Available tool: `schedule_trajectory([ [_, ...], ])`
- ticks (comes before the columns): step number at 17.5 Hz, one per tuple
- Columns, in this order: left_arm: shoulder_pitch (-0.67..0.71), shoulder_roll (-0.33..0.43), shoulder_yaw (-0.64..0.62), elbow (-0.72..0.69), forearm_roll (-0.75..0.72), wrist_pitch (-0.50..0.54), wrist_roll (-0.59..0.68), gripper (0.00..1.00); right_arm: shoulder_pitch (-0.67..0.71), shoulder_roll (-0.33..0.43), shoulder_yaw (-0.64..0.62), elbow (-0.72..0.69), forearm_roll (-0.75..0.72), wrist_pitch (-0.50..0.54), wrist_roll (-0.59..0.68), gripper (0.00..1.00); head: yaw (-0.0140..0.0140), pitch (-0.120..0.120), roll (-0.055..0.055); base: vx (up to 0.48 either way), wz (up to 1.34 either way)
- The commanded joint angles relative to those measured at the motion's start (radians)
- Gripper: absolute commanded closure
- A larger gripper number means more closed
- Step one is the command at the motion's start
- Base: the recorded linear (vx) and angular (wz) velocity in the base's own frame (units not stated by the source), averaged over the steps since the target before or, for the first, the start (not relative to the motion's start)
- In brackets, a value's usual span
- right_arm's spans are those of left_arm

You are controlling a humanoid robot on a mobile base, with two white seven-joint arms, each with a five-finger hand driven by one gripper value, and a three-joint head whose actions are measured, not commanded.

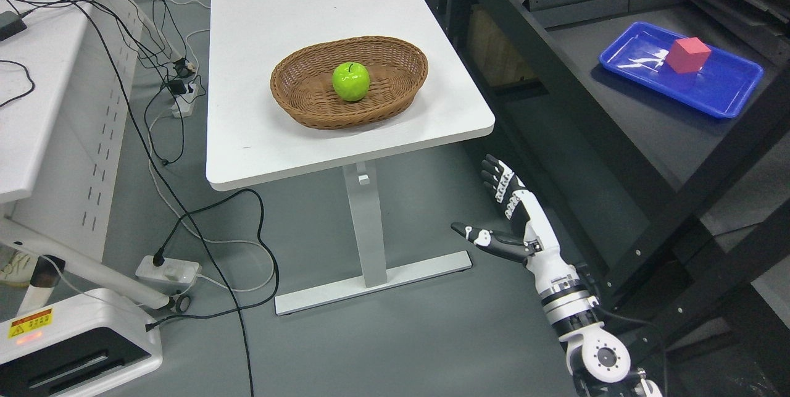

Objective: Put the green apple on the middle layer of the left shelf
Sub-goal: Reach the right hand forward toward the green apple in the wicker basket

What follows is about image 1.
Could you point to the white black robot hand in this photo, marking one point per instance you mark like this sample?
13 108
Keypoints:
531 241

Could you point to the green apple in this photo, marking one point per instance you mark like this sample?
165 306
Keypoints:
351 81

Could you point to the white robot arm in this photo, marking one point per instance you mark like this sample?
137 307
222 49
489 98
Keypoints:
598 361

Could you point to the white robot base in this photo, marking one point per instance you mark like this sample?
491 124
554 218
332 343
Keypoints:
80 346

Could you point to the black metal shelf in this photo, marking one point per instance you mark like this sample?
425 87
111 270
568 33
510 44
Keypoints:
681 218

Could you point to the red cube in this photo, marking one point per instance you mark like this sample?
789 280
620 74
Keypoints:
688 55

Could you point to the blue plastic tray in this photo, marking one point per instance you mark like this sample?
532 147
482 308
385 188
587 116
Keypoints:
720 87

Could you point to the brown wicker basket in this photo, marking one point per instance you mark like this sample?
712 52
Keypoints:
302 82

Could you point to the white power strip on floor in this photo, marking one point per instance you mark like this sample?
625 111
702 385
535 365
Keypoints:
182 274

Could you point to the white table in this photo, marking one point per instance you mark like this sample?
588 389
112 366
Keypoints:
251 140

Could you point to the white desk on left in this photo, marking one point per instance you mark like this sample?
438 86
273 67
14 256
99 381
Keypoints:
63 120

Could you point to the white power strip near wall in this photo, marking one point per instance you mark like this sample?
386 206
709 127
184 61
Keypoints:
184 103

